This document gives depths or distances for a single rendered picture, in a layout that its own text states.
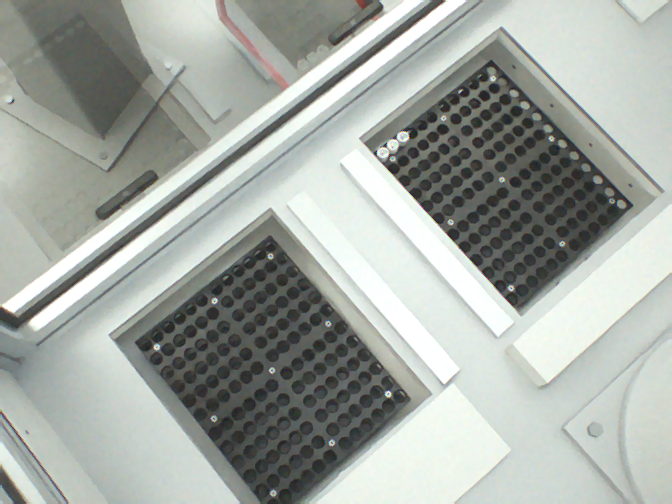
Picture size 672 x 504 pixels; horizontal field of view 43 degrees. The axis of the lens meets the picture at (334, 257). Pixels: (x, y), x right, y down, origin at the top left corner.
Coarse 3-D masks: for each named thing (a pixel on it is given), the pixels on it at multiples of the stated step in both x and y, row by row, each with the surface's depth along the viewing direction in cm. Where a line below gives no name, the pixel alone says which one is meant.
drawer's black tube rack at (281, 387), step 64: (256, 256) 91; (192, 320) 87; (256, 320) 90; (320, 320) 90; (192, 384) 85; (256, 384) 85; (320, 384) 85; (384, 384) 89; (256, 448) 83; (320, 448) 84
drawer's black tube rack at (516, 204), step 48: (480, 96) 97; (432, 144) 92; (480, 144) 96; (528, 144) 96; (432, 192) 91; (480, 192) 91; (528, 192) 94; (576, 192) 94; (480, 240) 89; (528, 240) 93; (576, 240) 90; (528, 288) 88
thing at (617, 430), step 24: (648, 360) 79; (624, 384) 80; (648, 384) 78; (600, 408) 79; (624, 408) 78; (648, 408) 76; (576, 432) 79; (600, 432) 78; (624, 432) 77; (648, 432) 75; (600, 456) 78; (624, 456) 77; (648, 456) 75; (624, 480) 78; (648, 480) 76
